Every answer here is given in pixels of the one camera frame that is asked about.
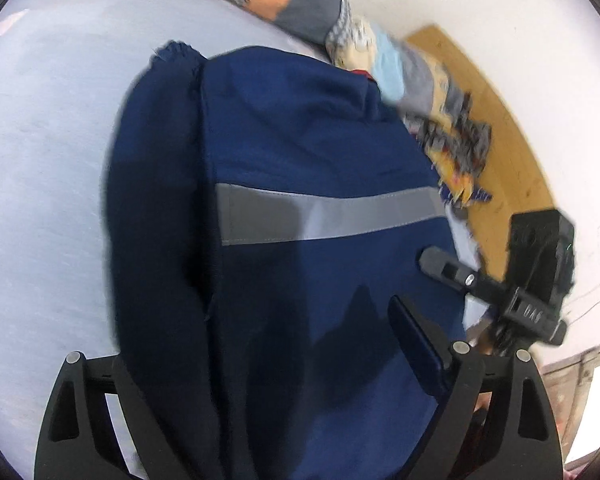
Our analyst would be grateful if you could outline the navy work jacket red collar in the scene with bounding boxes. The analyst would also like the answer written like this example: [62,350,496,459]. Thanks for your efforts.
[106,42,464,479]

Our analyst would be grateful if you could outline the wooden cabinet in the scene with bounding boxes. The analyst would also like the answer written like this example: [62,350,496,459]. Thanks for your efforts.
[542,344,600,469]

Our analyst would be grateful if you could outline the dark patterned crumpled cloth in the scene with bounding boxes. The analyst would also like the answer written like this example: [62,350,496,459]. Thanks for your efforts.
[404,92,492,210]

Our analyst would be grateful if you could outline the colourful striped rolled quilt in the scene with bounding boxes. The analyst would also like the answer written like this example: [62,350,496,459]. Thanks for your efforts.
[227,0,470,127]

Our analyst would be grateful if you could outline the light blue cloud bedsheet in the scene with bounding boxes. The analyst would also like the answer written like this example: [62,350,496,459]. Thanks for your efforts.
[0,0,496,480]

